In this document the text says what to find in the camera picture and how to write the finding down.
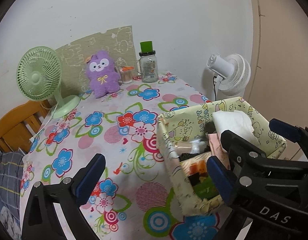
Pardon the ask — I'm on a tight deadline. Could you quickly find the pink small box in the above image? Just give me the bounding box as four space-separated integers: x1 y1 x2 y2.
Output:
207 133 230 170

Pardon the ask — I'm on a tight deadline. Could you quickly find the black plastic bag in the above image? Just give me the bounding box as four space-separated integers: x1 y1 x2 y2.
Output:
178 151 211 161

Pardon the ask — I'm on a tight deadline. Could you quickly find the beige door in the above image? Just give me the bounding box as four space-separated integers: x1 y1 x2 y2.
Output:
243 0 308 160

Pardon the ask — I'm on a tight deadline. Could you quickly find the small beige bottle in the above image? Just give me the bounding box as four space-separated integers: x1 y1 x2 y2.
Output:
175 141 202 154

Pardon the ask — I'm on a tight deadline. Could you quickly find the yellow cartoon storage box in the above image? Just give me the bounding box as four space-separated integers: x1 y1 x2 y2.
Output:
157 97 287 216

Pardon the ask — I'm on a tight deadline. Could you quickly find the blue plaid fabric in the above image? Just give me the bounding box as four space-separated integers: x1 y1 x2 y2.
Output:
0 150 24 225

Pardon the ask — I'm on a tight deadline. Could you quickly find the white standing fan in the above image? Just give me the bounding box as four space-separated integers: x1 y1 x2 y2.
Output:
207 54 252 100

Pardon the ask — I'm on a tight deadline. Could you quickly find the floral tablecloth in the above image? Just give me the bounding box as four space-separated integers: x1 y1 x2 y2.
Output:
20 72 229 239

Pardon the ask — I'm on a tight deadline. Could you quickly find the wooden chair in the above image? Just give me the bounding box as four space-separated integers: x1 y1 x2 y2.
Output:
0 100 51 153

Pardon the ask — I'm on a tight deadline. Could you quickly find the glass jar green lid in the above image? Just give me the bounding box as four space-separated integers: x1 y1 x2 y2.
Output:
139 41 158 83

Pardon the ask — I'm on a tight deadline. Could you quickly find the small jar orange lid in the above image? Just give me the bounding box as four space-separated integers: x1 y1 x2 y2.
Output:
119 66 134 84

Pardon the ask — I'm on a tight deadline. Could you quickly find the green desk fan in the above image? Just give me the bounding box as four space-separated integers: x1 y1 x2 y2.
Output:
16 46 81 119

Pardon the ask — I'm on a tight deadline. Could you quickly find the purple plush toy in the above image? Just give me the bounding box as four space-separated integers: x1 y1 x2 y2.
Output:
85 50 120 98

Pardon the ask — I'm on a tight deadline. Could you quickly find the green cartoon backboard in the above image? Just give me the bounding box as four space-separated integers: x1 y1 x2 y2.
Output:
56 25 137 97

